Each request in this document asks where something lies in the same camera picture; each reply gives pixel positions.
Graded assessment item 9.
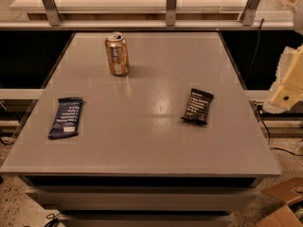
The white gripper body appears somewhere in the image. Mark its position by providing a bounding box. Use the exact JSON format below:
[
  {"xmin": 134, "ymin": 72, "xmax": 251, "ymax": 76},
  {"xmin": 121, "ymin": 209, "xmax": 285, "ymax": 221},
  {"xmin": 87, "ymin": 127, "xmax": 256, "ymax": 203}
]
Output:
[{"xmin": 263, "ymin": 45, "xmax": 303, "ymax": 114}]

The black chocolate rxbar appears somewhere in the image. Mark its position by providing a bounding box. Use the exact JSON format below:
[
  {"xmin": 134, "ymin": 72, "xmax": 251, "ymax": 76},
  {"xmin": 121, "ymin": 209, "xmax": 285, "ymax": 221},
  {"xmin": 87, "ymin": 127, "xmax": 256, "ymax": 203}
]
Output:
[{"xmin": 182, "ymin": 88, "xmax": 214, "ymax": 125}]

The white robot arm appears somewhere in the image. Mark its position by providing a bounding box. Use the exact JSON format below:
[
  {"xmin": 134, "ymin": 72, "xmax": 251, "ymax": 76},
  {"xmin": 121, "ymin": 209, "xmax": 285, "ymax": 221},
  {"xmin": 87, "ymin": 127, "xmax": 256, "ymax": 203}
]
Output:
[{"xmin": 263, "ymin": 0, "xmax": 303, "ymax": 114}]

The blue rxbar wrapper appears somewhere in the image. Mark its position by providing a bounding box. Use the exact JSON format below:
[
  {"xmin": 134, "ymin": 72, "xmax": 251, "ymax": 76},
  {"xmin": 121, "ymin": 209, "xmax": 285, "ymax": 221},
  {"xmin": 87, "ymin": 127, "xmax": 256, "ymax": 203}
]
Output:
[{"xmin": 48, "ymin": 97, "xmax": 83, "ymax": 140}]

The brown cardboard box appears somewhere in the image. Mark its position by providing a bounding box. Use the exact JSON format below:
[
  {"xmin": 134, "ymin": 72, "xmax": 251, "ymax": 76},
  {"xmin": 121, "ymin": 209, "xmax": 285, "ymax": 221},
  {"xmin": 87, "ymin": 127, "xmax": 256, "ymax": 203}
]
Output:
[{"xmin": 255, "ymin": 177, "xmax": 303, "ymax": 227}]

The gold soda can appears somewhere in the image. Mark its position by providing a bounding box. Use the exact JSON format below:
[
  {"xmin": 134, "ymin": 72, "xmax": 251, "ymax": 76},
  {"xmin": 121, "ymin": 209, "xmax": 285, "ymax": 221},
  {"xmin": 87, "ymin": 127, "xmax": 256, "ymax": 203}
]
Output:
[{"xmin": 105, "ymin": 32, "xmax": 129, "ymax": 76}]

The grey drawer cabinet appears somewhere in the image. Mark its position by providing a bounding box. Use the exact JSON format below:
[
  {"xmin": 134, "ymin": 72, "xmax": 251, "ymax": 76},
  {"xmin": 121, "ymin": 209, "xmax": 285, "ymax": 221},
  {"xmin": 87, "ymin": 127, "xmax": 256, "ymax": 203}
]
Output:
[{"xmin": 25, "ymin": 175, "xmax": 258, "ymax": 227}]

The black cable right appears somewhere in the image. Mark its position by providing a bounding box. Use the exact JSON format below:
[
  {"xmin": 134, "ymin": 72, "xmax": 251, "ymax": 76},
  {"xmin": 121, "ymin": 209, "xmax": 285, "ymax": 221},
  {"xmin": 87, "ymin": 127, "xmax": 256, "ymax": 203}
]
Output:
[{"xmin": 254, "ymin": 102, "xmax": 303, "ymax": 158}]

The metal window frame rail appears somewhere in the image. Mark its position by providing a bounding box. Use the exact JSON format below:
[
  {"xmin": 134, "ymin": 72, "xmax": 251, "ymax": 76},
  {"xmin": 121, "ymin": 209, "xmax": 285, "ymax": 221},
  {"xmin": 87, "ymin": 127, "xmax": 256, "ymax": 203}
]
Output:
[{"xmin": 0, "ymin": 0, "xmax": 294, "ymax": 30}]

